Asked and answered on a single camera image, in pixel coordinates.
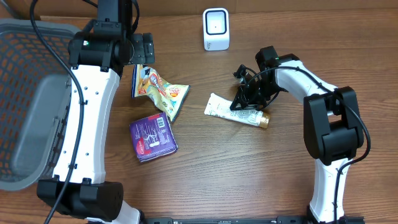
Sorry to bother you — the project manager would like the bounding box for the black rail at table edge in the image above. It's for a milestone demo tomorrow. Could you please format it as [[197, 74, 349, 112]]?
[[144, 216, 317, 224]]

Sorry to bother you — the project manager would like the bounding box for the white barcode scanner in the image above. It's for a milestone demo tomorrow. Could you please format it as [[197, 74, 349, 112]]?
[[203, 7, 230, 51]]

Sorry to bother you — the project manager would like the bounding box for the white tube with gold cap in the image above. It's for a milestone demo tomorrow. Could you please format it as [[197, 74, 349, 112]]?
[[204, 93, 271, 129]]

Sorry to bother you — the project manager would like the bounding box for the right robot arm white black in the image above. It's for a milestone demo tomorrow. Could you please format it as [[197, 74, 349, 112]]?
[[230, 46, 371, 223]]

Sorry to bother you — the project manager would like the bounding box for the yellow snack bag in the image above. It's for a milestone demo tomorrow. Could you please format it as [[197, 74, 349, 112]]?
[[132, 64, 190, 123]]

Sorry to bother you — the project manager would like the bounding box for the grey plastic shopping basket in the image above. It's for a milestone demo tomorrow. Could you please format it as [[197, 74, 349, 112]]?
[[1, 19, 71, 191]]

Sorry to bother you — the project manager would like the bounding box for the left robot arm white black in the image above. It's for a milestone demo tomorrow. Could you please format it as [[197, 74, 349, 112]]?
[[37, 0, 155, 224]]

